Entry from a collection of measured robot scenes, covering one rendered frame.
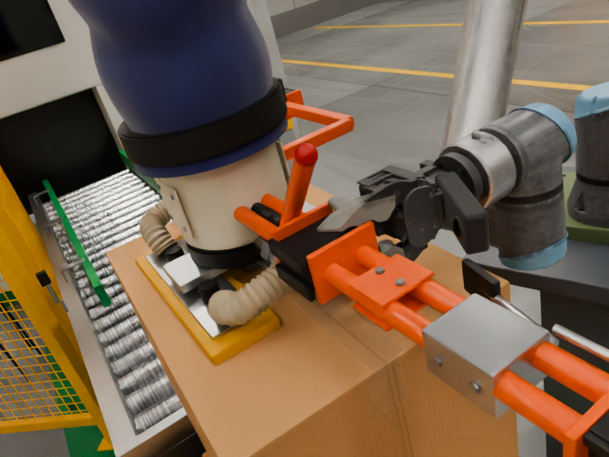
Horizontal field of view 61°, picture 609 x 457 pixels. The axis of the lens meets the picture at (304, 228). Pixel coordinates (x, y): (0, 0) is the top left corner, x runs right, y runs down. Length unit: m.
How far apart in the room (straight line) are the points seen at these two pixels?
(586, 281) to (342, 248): 0.71
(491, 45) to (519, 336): 0.52
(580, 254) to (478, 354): 0.84
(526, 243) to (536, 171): 0.11
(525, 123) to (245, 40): 0.35
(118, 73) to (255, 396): 0.40
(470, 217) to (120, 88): 0.41
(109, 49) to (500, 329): 0.50
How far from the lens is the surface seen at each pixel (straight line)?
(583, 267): 1.19
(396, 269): 0.49
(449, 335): 0.41
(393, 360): 0.61
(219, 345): 0.67
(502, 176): 0.65
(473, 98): 0.83
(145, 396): 1.47
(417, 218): 0.59
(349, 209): 0.53
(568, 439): 0.35
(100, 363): 1.58
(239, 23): 0.66
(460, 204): 0.56
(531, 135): 0.70
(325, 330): 0.66
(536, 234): 0.75
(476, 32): 0.84
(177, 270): 0.79
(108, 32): 0.64
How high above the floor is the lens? 1.44
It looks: 28 degrees down
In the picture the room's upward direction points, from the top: 16 degrees counter-clockwise
